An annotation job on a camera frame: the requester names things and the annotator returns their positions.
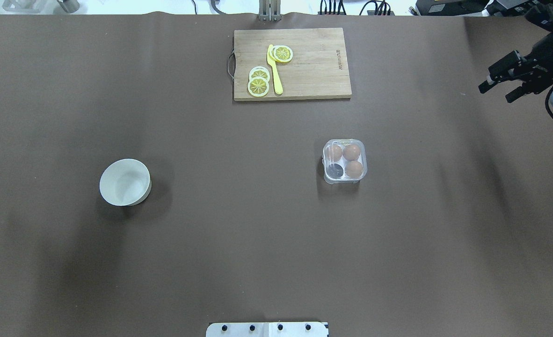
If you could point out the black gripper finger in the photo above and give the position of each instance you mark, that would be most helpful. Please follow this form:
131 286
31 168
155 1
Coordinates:
489 83

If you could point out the clear plastic egg box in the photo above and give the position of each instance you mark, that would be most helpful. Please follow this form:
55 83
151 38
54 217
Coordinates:
334 172

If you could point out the brown egg from bowl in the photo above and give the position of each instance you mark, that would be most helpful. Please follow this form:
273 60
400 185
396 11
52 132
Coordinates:
333 152

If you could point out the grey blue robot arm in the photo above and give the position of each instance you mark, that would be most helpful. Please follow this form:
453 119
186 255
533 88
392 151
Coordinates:
521 91

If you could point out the brown egg in box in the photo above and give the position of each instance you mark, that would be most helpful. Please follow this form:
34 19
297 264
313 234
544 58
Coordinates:
352 152
354 169

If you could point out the wooden cutting board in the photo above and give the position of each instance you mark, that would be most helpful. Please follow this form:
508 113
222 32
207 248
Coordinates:
318 70

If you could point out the lemon slice top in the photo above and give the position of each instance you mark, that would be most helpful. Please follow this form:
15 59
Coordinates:
281 53

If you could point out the yellow plastic knife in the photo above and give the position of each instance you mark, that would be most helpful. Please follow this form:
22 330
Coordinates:
278 88

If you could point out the lemon slice near knife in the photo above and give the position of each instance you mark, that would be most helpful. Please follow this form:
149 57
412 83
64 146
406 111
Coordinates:
258 86

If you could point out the white ceramic bowl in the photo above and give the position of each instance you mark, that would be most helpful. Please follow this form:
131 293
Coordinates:
125 182

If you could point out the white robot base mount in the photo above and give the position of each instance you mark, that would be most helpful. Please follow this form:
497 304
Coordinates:
268 329

